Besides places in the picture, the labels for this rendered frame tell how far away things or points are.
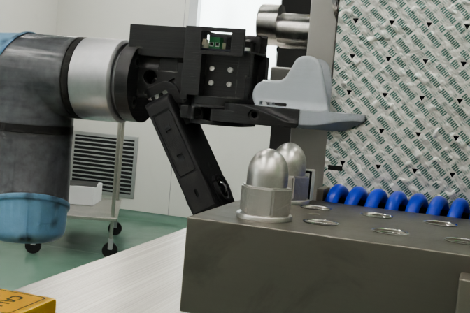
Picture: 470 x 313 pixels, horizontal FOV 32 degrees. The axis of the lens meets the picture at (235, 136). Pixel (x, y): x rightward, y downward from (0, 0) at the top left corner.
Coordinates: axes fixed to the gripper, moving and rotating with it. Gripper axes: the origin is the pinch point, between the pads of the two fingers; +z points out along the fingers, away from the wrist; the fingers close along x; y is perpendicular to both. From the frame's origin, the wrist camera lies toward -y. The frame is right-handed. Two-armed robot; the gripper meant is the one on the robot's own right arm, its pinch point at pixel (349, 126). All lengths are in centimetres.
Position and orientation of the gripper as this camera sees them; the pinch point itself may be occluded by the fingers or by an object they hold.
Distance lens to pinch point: 67.6
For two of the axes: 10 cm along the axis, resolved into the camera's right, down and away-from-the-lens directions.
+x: 3.1, -0.2, 9.5
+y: 0.8, -9.9, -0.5
